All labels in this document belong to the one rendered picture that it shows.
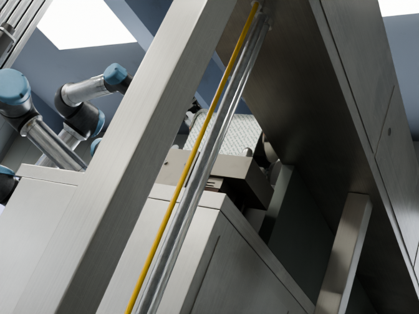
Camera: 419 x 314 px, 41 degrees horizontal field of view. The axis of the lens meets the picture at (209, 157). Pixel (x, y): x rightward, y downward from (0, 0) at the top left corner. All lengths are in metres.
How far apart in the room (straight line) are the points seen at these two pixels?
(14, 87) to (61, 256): 1.28
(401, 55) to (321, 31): 3.38
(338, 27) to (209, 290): 0.60
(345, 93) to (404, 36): 3.08
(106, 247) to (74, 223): 0.04
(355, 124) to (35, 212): 0.81
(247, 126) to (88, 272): 1.08
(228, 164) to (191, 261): 0.28
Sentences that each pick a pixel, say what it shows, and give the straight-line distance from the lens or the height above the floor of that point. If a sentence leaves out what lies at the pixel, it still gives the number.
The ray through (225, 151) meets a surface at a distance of 1.62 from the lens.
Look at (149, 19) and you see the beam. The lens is 4.50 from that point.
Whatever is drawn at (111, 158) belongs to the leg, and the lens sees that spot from 0.67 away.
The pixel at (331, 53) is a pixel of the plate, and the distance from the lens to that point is 1.12.
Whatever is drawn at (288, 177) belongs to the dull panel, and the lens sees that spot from 1.52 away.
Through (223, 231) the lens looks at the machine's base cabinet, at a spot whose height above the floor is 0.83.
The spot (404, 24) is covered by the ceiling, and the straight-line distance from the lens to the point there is 4.19.
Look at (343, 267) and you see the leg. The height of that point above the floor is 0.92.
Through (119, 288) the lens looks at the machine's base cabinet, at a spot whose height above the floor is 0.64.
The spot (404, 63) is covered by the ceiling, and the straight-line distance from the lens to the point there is 4.49.
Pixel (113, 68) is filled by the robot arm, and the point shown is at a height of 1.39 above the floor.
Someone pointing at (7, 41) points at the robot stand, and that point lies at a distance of 2.46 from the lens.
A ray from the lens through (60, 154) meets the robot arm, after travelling 1.94.
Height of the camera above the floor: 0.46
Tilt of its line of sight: 24 degrees up
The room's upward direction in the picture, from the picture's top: 22 degrees clockwise
